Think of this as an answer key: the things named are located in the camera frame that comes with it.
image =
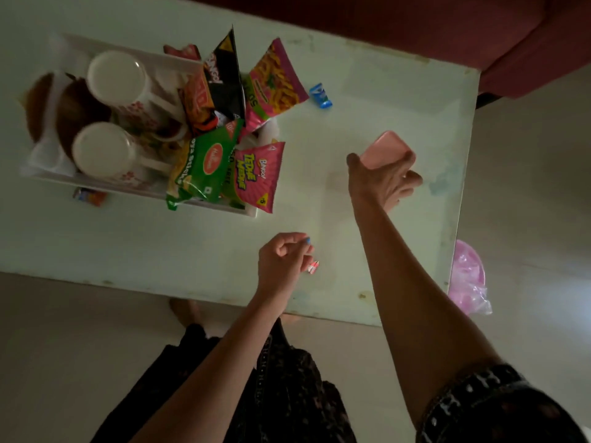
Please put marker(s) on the person's right forearm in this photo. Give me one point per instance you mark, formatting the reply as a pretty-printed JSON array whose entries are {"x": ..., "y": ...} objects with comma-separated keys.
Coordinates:
[{"x": 415, "y": 309}]

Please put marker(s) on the pink phone case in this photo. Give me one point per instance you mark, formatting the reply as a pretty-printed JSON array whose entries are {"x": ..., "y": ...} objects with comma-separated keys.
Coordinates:
[{"x": 383, "y": 147}]

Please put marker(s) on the brown bowl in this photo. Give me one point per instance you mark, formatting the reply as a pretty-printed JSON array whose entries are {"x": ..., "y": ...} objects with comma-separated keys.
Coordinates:
[
  {"x": 76, "y": 112},
  {"x": 38, "y": 103}
]

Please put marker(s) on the white floral cup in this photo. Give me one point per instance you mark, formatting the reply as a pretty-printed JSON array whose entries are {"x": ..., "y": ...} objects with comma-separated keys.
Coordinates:
[
  {"x": 115, "y": 80},
  {"x": 104, "y": 149}
]

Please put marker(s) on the orange snack packet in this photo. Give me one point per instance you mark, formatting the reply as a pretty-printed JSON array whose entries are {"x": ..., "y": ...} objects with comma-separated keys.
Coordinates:
[{"x": 196, "y": 103}]

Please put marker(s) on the black snack packet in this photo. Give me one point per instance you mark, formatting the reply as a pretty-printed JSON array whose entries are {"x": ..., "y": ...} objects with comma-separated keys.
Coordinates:
[{"x": 226, "y": 82}]

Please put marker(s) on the person's left hand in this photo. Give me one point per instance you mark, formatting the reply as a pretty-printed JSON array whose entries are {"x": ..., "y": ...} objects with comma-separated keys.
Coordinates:
[{"x": 277, "y": 267}]

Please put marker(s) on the person's right middle finger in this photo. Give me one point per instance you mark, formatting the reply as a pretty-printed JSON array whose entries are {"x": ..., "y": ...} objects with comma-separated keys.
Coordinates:
[{"x": 413, "y": 178}]

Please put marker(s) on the red snack packet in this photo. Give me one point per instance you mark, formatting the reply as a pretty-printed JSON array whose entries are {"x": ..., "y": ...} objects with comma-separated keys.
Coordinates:
[{"x": 184, "y": 51}]

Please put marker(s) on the green snack packet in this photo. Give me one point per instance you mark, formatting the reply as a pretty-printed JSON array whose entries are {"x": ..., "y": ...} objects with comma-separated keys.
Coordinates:
[{"x": 203, "y": 166}]

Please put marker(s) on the blue candy wrapper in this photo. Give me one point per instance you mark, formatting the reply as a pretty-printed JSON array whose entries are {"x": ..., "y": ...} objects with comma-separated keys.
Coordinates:
[{"x": 320, "y": 95}]

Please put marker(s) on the person's foot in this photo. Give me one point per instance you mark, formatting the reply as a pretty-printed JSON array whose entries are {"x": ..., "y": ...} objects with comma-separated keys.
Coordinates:
[{"x": 184, "y": 312}]

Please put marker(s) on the pink packet with yellow lettering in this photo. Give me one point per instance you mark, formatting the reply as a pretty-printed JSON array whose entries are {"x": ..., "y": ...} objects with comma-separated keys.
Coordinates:
[{"x": 256, "y": 177}]

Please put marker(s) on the maroon sofa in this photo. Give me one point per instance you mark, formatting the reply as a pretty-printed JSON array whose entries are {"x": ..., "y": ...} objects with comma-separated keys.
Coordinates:
[{"x": 461, "y": 27}]

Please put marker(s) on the small red white candy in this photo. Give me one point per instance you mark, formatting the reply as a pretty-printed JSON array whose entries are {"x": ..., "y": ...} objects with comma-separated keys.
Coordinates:
[{"x": 313, "y": 267}]

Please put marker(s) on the person's right little finger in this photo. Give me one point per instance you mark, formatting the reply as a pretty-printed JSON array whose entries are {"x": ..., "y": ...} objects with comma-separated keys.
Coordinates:
[{"x": 391, "y": 205}]

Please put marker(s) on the small orange candy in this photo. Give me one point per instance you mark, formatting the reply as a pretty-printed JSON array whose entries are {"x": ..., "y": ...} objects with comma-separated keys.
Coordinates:
[{"x": 90, "y": 196}]

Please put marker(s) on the person's left thumb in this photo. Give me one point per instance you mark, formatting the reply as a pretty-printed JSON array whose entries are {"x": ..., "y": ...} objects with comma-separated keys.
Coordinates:
[{"x": 302, "y": 256}]

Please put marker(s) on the black patterned dress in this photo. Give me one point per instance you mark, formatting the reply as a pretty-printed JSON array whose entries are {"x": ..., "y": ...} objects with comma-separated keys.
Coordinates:
[{"x": 295, "y": 387}]

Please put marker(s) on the person's right thumb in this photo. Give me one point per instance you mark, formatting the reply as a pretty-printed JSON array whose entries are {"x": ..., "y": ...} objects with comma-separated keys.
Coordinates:
[{"x": 354, "y": 166}]

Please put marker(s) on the person's left forearm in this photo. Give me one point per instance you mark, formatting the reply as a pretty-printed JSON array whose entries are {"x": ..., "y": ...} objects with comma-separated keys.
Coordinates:
[{"x": 217, "y": 369}]

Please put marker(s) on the pink packet with yellow sticks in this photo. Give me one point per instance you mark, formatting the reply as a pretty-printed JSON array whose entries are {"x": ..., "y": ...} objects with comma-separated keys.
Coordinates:
[{"x": 274, "y": 82}]

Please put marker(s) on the person's right hand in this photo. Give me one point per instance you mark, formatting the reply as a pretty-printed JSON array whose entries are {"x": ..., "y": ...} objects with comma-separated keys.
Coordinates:
[{"x": 376, "y": 182}]

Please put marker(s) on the white plastic tray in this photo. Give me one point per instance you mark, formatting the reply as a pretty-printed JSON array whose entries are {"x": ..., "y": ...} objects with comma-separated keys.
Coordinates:
[{"x": 51, "y": 156}]

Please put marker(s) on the pink plastic bag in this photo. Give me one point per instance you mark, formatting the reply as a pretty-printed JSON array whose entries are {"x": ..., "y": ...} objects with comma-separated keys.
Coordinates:
[{"x": 467, "y": 279}]

